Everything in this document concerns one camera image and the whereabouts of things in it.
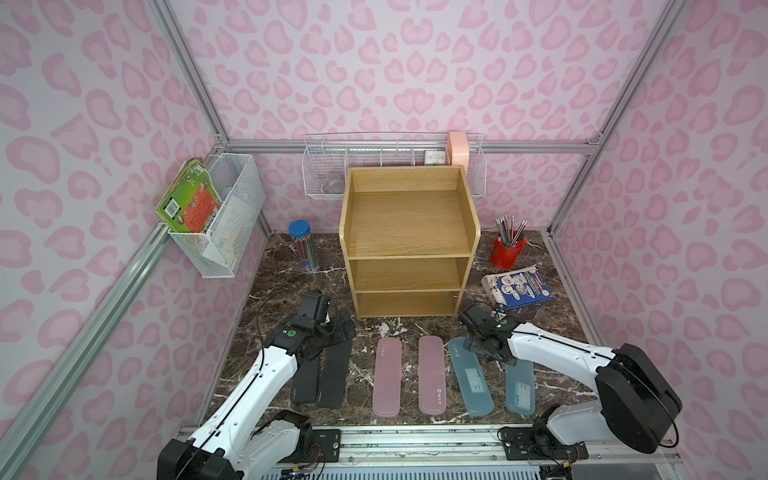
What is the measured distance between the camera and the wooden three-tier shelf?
0.75 m

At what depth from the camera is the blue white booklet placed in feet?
3.27

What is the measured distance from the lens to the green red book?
67 cm
